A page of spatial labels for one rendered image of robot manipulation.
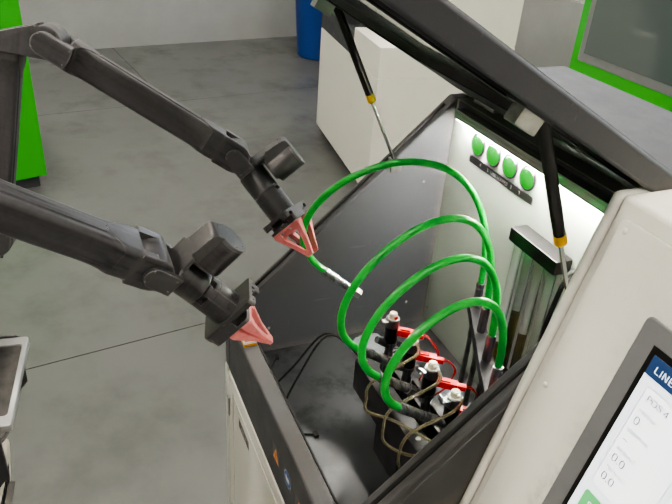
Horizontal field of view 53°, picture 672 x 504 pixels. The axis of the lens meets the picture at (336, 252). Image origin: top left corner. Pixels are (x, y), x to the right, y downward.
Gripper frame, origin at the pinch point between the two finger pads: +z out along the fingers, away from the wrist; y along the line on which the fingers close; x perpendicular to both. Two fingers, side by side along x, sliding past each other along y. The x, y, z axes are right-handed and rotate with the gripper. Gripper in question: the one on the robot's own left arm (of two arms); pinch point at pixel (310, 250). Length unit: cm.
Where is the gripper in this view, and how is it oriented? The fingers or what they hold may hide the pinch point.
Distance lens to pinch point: 136.7
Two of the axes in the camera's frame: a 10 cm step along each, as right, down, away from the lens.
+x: -7.3, 5.5, 4.0
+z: 6.1, 7.9, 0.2
